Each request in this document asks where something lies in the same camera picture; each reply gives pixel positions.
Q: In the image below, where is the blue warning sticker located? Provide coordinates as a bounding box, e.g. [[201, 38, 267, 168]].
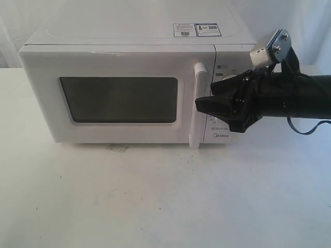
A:
[[173, 23, 222, 38]]

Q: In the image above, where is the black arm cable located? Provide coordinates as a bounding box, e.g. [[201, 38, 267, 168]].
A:
[[280, 58, 331, 135]]

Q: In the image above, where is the clear tape patch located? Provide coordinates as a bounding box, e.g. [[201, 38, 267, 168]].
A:
[[106, 144, 129, 153]]

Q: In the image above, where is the upper white control knob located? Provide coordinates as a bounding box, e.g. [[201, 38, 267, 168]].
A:
[[222, 74, 237, 81]]

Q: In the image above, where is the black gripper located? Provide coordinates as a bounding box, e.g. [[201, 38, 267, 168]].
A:
[[195, 69, 267, 133]]

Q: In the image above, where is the white microwave oven body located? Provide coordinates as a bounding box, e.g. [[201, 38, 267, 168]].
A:
[[25, 14, 255, 144]]

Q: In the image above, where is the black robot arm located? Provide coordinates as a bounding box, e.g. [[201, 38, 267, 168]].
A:
[[195, 69, 330, 133]]

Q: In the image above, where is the white microwave door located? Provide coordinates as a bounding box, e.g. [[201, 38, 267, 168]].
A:
[[19, 45, 216, 148]]

